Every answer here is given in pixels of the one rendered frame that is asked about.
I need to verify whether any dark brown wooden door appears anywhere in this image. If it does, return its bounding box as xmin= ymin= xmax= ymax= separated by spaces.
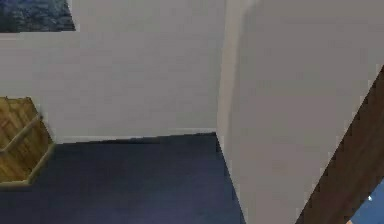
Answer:
xmin=294 ymin=65 xmax=384 ymax=224

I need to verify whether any brown wooden cupboard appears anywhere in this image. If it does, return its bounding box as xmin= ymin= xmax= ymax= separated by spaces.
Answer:
xmin=0 ymin=96 xmax=56 ymax=190

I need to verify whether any dark blue framed picture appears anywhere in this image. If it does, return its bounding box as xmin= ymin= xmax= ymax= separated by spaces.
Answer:
xmin=0 ymin=0 xmax=77 ymax=34

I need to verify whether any blue cloth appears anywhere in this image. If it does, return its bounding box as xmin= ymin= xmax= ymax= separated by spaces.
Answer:
xmin=349 ymin=179 xmax=384 ymax=224

